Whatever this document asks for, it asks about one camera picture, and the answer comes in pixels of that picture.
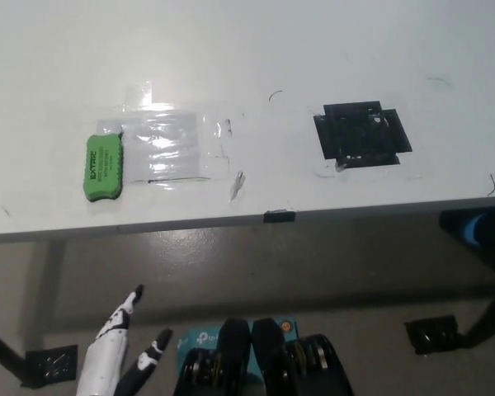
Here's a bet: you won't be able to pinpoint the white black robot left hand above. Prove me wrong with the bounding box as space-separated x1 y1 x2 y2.
76 284 175 396

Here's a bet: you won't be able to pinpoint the green whiteboard eraser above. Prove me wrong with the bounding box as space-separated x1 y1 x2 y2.
82 132 126 203

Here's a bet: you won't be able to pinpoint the black desk leg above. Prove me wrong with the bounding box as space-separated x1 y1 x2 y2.
0 323 28 375
464 288 495 346

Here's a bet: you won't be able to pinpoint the black robot body blocks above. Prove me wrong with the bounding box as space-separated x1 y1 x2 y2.
172 316 355 396

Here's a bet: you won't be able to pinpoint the black left floor plate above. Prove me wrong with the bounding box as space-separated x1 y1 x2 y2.
20 344 79 390

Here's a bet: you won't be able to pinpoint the teal router box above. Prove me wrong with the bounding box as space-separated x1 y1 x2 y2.
176 316 300 379

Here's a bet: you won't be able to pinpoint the small clear tape scrap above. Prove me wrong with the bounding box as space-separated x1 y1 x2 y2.
229 170 246 203

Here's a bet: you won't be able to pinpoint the clear tape patch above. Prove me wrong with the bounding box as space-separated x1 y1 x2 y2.
94 80 233 186

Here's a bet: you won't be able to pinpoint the black table foot plate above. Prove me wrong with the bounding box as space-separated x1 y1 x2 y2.
403 314 464 356

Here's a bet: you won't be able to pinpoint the black tape square patch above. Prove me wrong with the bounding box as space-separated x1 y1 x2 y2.
312 100 414 169

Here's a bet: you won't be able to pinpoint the black object with blue patch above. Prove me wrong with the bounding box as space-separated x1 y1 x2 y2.
439 209 495 286

